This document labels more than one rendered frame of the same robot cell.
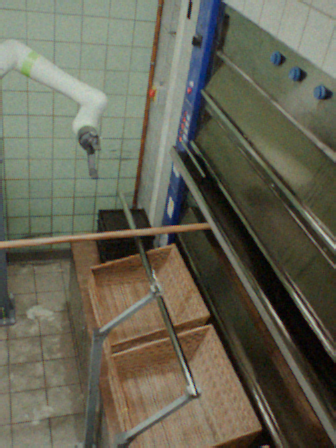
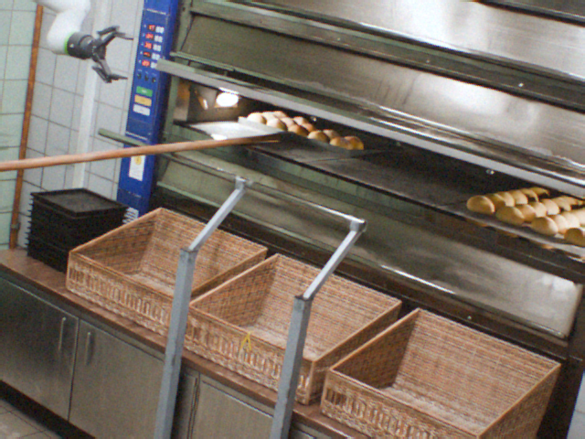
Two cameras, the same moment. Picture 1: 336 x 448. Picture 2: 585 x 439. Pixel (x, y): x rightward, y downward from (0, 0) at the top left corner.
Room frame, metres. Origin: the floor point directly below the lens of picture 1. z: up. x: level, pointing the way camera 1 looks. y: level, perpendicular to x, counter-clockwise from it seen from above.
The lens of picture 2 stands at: (-1.82, 1.79, 2.02)
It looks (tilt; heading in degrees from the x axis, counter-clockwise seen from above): 14 degrees down; 329
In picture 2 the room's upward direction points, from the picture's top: 10 degrees clockwise
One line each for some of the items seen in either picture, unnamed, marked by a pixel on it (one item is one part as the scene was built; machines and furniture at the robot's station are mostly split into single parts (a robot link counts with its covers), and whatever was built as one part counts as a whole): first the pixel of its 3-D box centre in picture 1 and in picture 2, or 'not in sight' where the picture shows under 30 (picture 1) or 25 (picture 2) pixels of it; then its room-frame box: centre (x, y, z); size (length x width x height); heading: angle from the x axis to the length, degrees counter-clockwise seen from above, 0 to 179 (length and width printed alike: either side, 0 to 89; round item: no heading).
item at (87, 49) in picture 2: (90, 145); (95, 49); (1.95, 0.41, 1.49); 0.09 x 0.07 x 0.08; 22
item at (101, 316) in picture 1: (144, 300); (165, 269); (1.86, 0.06, 0.72); 0.56 x 0.49 x 0.28; 24
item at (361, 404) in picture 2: not in sight; (441, 389); (0.74, -0.40, 0.72); 0.56 x 0.49 x 0.28; 22
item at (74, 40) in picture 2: (89, 137); (82, 46); (2.02, 0.43, 1.49); 0.12 x 0.06 x 0.09; 112
